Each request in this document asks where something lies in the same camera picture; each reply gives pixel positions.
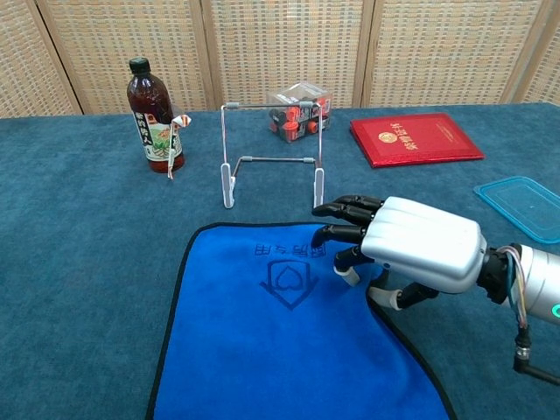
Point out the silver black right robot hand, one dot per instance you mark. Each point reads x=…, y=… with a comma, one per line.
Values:
x=424, y=245

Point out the blue cloth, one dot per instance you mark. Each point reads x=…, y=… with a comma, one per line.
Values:
x=271, y=341

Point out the silver-blue right robot arm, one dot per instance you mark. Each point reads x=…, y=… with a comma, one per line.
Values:
x=540, y=280

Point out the brown tea bottle black cap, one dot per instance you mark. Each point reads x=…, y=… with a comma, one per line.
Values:
x=149, y=100

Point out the teal transparent plastic lid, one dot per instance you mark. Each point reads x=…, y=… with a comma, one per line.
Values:
x=520, y=205

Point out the red certificate folder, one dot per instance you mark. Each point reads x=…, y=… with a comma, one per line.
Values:
x=415, y=137

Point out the clear box red black parts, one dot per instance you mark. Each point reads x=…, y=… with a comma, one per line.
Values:
x=297, y=118

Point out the woven wooden folding screen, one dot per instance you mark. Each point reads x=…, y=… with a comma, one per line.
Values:
x=280, y=44

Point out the white orange wrapped straw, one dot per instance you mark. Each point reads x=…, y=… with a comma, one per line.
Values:
x=171, y=153

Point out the teal felt table cover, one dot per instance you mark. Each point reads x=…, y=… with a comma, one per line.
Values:
x=87, y=240

